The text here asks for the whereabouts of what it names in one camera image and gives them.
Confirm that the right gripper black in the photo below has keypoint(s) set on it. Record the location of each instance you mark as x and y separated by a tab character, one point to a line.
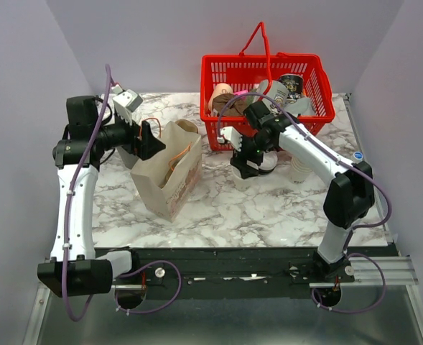
239	160

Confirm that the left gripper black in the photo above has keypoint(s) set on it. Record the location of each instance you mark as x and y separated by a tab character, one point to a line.
143	148

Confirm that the single white paper cup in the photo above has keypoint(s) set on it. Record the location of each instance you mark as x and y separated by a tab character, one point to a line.
241	183

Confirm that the stack of white lids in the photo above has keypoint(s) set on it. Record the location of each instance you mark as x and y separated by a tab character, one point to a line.
268	163

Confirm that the white paper takeout bag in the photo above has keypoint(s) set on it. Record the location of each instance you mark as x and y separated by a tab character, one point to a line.
165	181

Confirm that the stack of white paper cups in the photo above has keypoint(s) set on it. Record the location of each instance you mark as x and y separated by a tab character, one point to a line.
298	171

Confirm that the brown cardboard cup carrier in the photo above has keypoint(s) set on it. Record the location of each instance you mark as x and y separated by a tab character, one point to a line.
187	126

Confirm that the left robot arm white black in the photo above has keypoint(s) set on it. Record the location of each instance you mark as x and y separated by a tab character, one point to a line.
94	127

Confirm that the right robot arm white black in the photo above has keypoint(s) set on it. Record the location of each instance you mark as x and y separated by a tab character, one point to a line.
349	185

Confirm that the grey felt straw holder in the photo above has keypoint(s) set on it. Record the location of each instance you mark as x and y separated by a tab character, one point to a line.
129	159

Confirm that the brown fabric scrunchie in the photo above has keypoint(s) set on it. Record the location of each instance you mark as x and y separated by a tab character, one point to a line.
235	109

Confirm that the pink item in basket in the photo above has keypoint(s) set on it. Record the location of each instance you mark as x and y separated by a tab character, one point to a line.
239	93

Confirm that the grey printed cup in basket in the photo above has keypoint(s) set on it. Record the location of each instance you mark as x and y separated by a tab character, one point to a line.
278	92

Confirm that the grey pouch in basket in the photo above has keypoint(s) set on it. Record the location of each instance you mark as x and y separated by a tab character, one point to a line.
301	107

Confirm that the beige cup in basket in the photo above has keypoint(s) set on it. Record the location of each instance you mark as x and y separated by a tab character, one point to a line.
219	89

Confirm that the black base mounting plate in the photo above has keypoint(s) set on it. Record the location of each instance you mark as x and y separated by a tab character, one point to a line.
232	273

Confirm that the black printed cup in basket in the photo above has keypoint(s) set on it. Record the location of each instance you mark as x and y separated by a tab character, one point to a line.
294	84

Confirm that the clear plastic water bottle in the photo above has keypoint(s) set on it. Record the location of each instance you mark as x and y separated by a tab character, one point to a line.
356	157

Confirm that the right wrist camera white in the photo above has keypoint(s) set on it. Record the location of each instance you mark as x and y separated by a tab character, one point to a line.
229	135

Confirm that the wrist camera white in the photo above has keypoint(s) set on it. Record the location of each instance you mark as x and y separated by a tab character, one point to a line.
126	102
229	135

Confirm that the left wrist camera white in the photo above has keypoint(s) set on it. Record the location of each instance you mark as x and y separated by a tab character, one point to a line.
126	102

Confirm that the aluminium rail frame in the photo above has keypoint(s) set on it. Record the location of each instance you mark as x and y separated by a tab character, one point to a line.
379	304

